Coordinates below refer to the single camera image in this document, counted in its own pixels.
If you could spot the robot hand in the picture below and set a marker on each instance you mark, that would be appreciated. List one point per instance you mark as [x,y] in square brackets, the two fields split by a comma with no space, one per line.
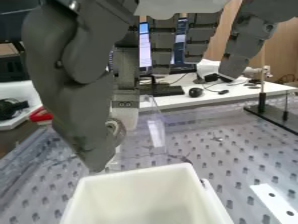
[75,83]

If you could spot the clear box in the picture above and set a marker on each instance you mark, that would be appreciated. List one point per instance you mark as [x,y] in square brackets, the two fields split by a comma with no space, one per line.
[213,146]

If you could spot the black mouse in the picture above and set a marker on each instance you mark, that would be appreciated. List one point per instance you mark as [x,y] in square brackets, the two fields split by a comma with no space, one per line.
[196,92]

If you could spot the computer screen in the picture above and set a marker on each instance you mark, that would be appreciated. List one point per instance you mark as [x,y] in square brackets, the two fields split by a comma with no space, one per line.
[144,50]

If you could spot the small white jointed device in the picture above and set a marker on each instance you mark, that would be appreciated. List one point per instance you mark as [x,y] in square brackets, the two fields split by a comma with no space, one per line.
[259,72]

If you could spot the black keyboard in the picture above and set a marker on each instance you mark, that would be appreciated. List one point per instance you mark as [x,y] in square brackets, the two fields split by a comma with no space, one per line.
[161,90]

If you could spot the white flat plate with holes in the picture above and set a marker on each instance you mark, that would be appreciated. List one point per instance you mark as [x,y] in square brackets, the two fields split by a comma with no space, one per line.
[277,201]

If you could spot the black headphones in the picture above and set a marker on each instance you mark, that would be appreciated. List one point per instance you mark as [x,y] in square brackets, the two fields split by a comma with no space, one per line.
[11,108]

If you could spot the white desk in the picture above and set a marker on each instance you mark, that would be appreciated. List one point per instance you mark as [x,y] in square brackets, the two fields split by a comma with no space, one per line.
[213,98]

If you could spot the small white box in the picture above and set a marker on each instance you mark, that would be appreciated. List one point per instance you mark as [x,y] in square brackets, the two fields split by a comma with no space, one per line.
[141,196]

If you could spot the thin stick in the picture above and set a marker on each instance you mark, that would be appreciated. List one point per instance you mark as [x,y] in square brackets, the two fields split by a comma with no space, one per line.
[262,90]

